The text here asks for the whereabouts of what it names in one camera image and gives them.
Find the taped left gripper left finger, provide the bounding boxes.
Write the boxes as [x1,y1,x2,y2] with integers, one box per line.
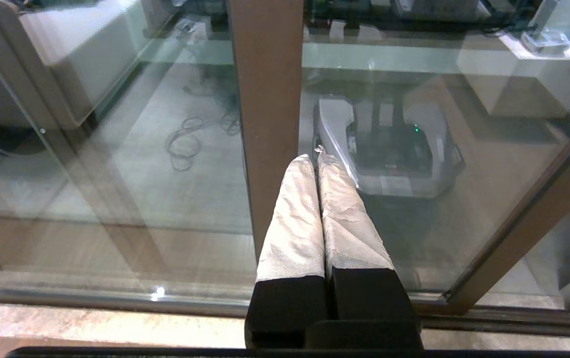
[244,154,336,349]

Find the brown framed sliding glass door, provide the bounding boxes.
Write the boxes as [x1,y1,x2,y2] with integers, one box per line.
[297,0,570,315]

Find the brown framed fixed glass panel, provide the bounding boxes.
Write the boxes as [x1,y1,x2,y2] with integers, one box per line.
[0,0,305,304]

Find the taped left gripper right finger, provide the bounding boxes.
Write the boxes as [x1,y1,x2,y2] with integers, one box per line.
[317,152,417,323]

